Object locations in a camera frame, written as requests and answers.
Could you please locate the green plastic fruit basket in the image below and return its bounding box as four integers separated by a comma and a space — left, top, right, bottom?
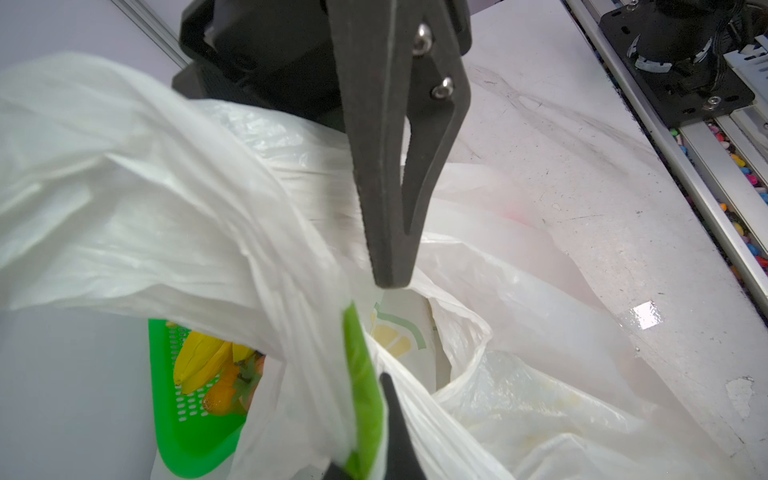
148, 319, 245, 479

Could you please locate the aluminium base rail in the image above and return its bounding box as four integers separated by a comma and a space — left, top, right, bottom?
566, 1, 767, 316

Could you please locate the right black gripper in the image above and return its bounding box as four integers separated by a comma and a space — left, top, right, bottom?
172, 0, 472, 289

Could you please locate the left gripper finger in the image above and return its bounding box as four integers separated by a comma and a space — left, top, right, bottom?
379, 373, 426, 480

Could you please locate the white plastic bag lemon print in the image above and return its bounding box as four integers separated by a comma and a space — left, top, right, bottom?
1, 53, 740, 479

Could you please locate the fake yellow banana bunch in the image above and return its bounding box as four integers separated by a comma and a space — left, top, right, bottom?
173, 331, 256, 395

